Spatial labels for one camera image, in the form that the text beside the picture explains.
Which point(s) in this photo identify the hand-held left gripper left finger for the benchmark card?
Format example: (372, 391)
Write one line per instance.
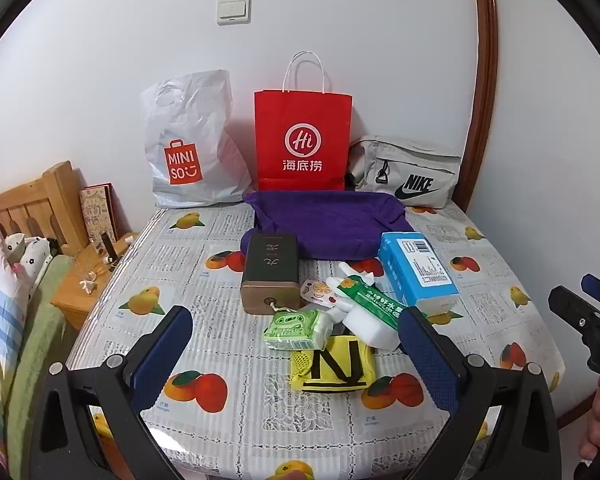
(162, 355)

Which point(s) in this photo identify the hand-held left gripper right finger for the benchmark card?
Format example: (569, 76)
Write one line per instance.
(429, 360)

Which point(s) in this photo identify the white packet with green label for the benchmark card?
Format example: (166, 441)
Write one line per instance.
(374, 327)

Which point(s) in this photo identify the yellow mesh pouch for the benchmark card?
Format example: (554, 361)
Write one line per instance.
(340, 365)

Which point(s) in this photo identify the blue tissue pack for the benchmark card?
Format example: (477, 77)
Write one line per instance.
(414, 265)

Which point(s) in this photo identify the white glove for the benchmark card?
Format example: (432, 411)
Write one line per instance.
(345, 271)

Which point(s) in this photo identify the small green tissue packet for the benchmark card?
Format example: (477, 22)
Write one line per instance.
(292, 330)

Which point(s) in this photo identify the dark green box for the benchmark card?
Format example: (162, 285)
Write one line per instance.
(270, 265)

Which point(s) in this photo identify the wooden baseboard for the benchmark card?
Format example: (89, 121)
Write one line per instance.
(577, 417)

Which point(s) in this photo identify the fruit print tablecloth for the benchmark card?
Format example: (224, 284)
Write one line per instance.
(230, 410)

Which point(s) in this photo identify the wooden nightstand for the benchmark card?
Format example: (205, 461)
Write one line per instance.
(75, 295)

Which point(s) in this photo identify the small dark box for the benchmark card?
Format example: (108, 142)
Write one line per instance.
(109, 250)

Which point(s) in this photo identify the green blanket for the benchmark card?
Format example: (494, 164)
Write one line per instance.
(35, 340)

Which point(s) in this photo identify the illustrated book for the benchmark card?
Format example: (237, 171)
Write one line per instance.
(97, 215)

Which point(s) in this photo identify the white spotted plush toy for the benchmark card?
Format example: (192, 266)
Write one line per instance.
(36, 260)
(14, 247)

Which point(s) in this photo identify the purple towel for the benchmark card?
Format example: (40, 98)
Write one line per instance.
(330, 215)

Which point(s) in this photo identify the wooden headboard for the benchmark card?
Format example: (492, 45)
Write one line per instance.
(30, 205)

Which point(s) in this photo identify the grey waist bag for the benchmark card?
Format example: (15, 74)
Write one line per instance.
(409, 160)

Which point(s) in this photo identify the white plastic shopping bag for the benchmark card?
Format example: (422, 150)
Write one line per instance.
(195, 125)

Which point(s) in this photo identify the red paper bag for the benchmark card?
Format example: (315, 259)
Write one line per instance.
(302, 110)

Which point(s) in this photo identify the wooden door frame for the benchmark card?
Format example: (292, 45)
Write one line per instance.
(484, 60)

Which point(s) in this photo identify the white light switch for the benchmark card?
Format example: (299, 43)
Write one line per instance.
(234, 10)

